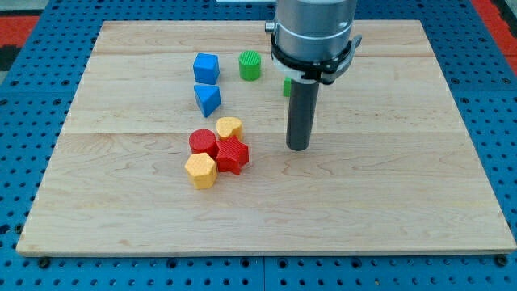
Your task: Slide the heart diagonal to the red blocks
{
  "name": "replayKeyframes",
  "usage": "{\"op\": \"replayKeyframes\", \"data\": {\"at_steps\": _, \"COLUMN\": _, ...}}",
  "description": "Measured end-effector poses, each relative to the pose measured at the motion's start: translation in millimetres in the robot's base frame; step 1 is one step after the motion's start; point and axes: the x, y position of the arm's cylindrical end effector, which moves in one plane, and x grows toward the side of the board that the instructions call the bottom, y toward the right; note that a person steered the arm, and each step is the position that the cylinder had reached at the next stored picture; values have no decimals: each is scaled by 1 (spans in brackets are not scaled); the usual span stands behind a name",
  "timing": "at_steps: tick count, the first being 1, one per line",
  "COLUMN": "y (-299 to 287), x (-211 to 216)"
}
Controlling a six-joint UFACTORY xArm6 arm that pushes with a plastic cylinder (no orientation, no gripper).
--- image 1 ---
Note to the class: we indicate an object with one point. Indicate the blue cube block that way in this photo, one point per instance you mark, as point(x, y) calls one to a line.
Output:
point(206, 68)

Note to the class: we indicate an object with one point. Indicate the wooden board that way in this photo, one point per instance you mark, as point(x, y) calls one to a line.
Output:
point(390, 169)

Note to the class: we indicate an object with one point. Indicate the blue triangle block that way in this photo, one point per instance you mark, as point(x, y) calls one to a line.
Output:
point(208, 98)

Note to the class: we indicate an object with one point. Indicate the red star block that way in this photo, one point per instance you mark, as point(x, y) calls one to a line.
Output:
point(232, 155)

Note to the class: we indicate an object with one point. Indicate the yellow hexagon block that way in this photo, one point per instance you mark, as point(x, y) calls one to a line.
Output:
point(201, 170)

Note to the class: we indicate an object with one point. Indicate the yellow heart block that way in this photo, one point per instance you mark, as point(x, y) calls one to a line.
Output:
point(227, 127)

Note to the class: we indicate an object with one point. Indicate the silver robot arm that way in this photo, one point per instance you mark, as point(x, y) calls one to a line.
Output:
point(312, 30)

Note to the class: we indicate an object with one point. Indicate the red cylinder block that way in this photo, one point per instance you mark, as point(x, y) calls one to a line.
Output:
point(203, 141)

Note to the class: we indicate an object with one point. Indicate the green block behind rod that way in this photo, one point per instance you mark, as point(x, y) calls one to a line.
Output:
point(287, 82)

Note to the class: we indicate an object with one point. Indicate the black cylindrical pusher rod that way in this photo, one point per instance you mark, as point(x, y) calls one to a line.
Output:
point(302, 104)

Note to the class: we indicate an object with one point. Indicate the green cylinder block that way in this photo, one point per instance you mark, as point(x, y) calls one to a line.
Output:
point(249, 65)

